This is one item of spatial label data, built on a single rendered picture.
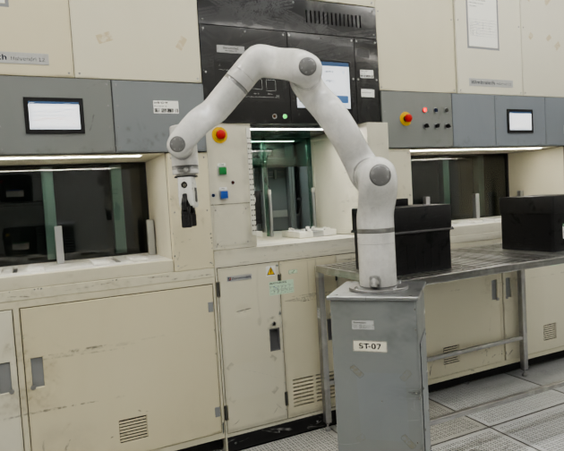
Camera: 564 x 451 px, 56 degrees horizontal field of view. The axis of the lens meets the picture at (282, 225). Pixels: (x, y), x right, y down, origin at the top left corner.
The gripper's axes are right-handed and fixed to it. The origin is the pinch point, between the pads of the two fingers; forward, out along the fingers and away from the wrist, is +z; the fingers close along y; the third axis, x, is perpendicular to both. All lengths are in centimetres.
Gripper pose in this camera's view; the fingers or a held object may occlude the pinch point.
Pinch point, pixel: (189, 224)
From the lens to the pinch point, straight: 173.3
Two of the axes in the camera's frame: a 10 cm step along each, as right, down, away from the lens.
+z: 0.6, 10.0, 0.5
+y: -0.1, -0.5, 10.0
